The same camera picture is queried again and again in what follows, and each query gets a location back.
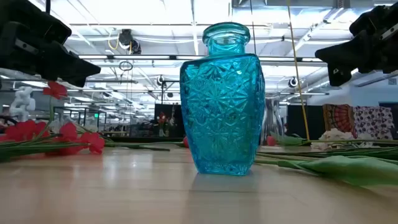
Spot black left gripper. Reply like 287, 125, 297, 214
0, 21, 102, 88

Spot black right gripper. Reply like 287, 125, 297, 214
315, 2, 398, 87

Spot red artificial flower bunch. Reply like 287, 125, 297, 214
0, 81, 106, 163

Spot yellow artificial tulip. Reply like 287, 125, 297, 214
254, 146, 398, 188

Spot blue cut glass vase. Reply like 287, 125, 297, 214
179, 21, 266, 177

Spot clear glass vase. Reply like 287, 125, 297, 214
263, 91, 285, 146

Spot background red flowers in vase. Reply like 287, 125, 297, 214
156, 111, 170, 138

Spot orange patterned cloth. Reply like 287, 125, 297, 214
322, 104, 358, 139

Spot white robot figure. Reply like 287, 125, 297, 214
9, 86, 36, 123

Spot white purple dotted cloth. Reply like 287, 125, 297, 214
353, 106, 396, 140

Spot black partition panel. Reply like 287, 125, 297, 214
286, 105, 326, 140

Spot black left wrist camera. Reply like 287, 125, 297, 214
0, 0, 73, 45

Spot black metal table frame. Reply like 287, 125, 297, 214
102, 136, 185, 144

